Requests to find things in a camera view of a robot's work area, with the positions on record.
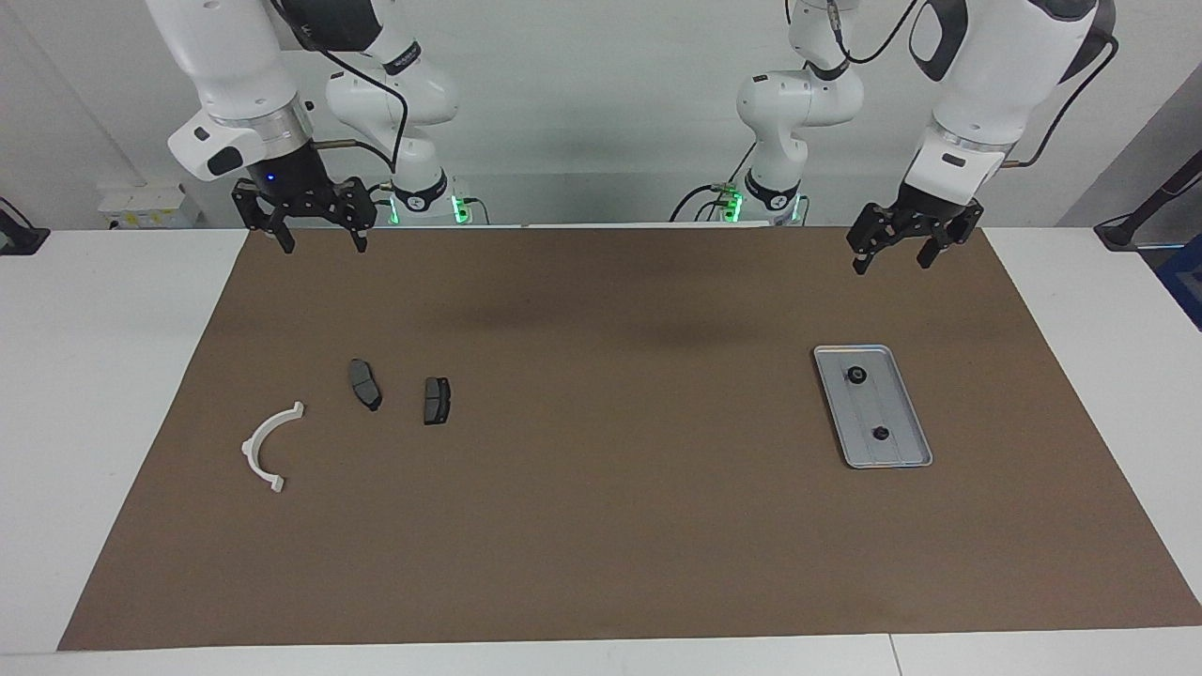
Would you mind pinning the grey metal tray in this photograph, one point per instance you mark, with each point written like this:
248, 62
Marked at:
892, 404

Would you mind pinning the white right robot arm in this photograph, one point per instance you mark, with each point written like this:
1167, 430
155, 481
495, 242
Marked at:
225, 56

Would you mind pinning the dark grey rectangular brake pad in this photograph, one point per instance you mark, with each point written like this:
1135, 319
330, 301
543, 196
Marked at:
437, 401

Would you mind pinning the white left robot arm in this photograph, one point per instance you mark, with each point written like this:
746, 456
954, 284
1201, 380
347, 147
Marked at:
986, 84

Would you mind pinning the blue box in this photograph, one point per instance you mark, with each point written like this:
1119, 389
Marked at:
1185, 282

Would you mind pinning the black table clamp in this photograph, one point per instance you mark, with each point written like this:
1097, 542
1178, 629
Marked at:
19, 239

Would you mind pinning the dark grey curved brake pad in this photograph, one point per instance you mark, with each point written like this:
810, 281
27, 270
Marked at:
362, 380

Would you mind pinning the white wall socket box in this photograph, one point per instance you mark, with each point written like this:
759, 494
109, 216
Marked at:
141, 202

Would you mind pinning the brown table mat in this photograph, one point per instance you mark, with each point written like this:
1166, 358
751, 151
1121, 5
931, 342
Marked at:
601, 526

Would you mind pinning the white curved plastic bracket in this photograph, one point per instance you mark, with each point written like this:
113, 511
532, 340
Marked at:
252, 451

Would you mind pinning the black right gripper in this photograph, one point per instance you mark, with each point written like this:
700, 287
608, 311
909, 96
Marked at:
291, 178

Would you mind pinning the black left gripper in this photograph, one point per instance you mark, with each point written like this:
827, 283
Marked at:
934, 208

